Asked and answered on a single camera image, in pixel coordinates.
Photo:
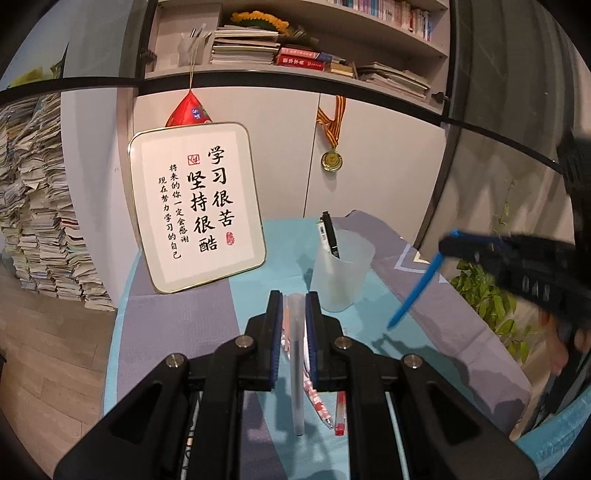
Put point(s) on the translucent white pen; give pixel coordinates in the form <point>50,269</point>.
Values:
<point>294,320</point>

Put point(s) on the clear cup on shelf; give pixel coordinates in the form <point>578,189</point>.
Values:
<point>189,46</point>

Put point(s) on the red books on shelf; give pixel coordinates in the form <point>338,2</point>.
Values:
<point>311,60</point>

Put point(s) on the blue grey tablecloth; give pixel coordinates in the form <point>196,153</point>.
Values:
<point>441,380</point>

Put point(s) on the yellow sunflower decoration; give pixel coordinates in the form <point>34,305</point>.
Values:
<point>260,20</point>

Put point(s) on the stack of books on shelf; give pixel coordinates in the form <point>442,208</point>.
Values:
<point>237,45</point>

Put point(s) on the tall stack of papers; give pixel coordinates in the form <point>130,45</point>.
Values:
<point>38,220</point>

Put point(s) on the black marker pen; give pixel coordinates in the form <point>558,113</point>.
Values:
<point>330,238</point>

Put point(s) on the gold medal with ribbon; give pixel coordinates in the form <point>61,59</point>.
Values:
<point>331,160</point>

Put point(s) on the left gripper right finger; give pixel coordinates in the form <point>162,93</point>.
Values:
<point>325,370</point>

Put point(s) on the red gel pen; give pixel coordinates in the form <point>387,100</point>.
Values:
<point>340,414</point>

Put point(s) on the pile of booklets on shelf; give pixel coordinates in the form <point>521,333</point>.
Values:
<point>395,79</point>

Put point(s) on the red patterned pen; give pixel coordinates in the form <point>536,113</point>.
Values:
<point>309,391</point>

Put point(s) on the person's hand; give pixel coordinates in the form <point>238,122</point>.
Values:
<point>556,349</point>

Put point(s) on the blue pen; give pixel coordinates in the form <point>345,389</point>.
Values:
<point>418,288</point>

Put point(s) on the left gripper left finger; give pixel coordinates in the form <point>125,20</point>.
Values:
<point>262,365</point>

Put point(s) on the translucent plastic pen cup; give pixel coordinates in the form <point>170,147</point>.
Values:
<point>339,280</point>

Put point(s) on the green potted plant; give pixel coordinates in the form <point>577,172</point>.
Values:
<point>495,306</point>

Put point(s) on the row of upright books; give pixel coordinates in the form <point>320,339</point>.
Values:
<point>401,14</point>

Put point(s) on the red hanging pouch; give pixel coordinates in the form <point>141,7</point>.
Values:
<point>189,111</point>

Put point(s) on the framed calligraphy sign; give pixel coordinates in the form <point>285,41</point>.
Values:
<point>196,204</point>

